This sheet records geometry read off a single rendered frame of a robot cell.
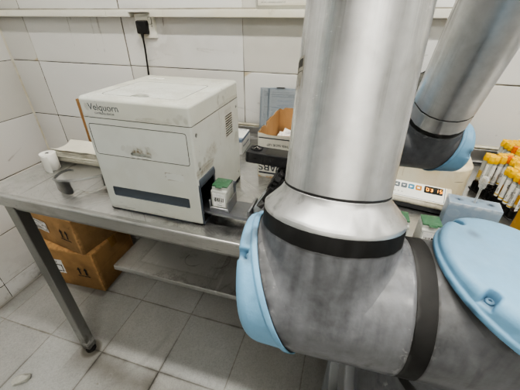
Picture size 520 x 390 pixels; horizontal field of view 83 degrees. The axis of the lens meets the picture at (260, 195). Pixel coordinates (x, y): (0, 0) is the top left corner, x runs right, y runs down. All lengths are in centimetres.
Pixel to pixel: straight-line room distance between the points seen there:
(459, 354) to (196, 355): 137
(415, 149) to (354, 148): 27
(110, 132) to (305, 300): 63
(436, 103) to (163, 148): 52
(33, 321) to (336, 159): 188
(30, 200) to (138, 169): 40
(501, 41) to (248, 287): 33
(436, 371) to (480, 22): 31
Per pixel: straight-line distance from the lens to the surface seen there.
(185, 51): 134
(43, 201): 103
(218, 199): 71
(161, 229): 77
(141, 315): 175
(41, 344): 186
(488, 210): 79
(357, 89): 20
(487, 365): 27
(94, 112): 77
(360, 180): 21
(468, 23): 39
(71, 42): 169
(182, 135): 65
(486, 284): 24
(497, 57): 40
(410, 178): 91
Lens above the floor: 133
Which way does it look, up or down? 32 degrees down
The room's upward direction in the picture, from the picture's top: straight up
